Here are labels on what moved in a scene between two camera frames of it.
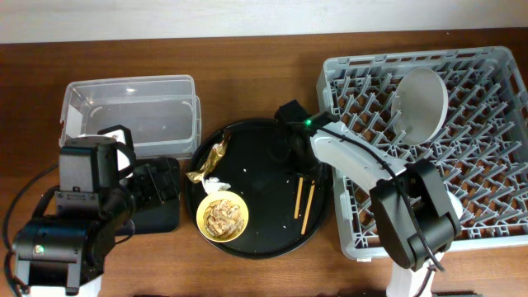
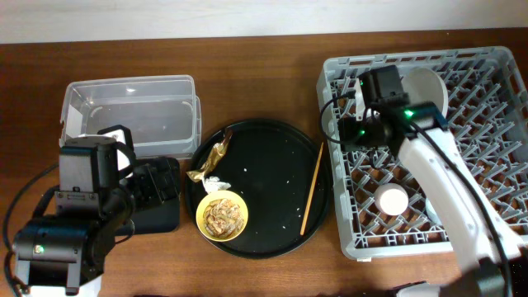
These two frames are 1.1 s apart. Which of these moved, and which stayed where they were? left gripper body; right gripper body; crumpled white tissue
Moved: right gripper body
Stayed: crumpled white tissue; left gripper body
